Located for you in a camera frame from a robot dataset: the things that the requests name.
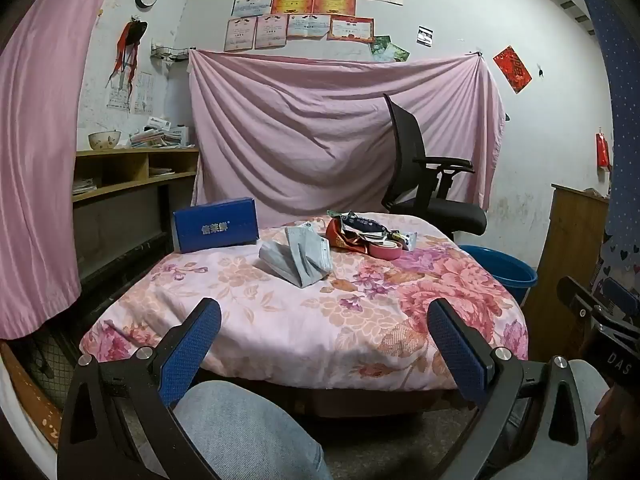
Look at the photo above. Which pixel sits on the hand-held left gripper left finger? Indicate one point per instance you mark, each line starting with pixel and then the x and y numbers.
pixel 192 350

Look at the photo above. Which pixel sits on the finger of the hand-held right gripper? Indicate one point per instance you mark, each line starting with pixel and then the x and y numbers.
pixel 575 295
pixel 620 290

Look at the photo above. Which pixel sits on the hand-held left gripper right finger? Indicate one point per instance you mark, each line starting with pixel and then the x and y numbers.
pixel 452 350

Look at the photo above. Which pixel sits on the small white packet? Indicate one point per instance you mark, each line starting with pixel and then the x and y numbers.
pixel 409 241

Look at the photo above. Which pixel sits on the pink tape roll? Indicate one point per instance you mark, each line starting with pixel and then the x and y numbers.
pixel 385 250

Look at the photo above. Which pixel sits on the grey face mask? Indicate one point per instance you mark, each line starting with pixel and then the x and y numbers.
pixel 310 255
pixel 277 260

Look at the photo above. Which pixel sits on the blue cardboard box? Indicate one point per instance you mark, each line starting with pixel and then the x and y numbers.
pixel 215 227

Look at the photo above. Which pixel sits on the dark printed wrapper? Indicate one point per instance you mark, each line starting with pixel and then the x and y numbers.
pixel 365 225

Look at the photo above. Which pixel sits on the red snack wrapper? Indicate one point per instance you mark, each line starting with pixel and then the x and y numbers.
pixel 337 235

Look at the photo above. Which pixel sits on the green paper packet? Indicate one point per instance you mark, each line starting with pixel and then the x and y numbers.
pixel 335 214

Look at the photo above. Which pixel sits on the person's right hand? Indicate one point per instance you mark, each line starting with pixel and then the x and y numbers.
pixel 607 415

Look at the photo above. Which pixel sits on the dark printed cloth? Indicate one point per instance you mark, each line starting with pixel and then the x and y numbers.
pixel 620 255

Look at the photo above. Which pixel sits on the wooden cabinet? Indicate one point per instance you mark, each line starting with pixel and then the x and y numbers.
pixel 560 260

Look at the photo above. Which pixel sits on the person's right leg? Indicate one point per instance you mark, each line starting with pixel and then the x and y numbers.
pixel 590 385

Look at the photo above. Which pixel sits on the person's leg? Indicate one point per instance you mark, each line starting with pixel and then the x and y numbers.
pixel 590 385
pixel 250 435

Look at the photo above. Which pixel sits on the blue plastic basin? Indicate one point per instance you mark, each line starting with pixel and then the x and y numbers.
pixel 505 267

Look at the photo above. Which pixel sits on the person's left leg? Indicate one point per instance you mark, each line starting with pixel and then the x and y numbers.
pixel 250 435

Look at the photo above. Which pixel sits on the floral pink blanket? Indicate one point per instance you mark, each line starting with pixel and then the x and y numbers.
pixel 300 320

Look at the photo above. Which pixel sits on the black office chair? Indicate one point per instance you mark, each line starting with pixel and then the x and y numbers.
pixel 435 215

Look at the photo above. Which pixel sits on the red hanging bag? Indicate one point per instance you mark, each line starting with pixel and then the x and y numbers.
pixel 602 152

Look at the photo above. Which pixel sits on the blue dotted curtain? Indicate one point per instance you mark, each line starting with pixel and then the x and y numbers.
pixel 617 110

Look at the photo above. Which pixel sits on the papers in shelf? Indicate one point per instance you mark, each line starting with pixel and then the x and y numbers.
pixel 85 186
pixel 162 171

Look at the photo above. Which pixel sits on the wooden shelf desk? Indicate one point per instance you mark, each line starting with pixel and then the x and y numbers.
pixel 165 151

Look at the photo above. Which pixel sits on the stack of papers on shelf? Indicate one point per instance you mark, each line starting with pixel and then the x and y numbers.
pixel 160 136

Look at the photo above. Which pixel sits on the patterned ceramic bowl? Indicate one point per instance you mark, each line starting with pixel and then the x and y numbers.
pixel 105 141

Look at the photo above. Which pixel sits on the pink curtain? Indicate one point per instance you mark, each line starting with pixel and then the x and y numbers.
pixel 40 160

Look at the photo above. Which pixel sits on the hanging pink sheet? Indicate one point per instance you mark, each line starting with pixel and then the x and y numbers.
pixel 300 130

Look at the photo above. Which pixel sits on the black and white photo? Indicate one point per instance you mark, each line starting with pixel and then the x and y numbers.
pixel 425 35

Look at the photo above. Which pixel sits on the red wall poster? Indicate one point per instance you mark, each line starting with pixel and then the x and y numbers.
pixel 512 69

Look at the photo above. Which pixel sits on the white wall paper sheets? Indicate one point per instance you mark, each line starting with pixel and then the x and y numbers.
pixel 142 92

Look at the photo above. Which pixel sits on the green wall photo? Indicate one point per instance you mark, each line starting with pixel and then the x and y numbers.
pixel 379 45
pixel 397 52

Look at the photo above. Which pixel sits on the red tassel wall ornament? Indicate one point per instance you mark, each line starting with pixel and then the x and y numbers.
pixel 127 40

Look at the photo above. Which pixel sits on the group of wall certificates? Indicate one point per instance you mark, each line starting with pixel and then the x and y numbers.
pixel 300 5

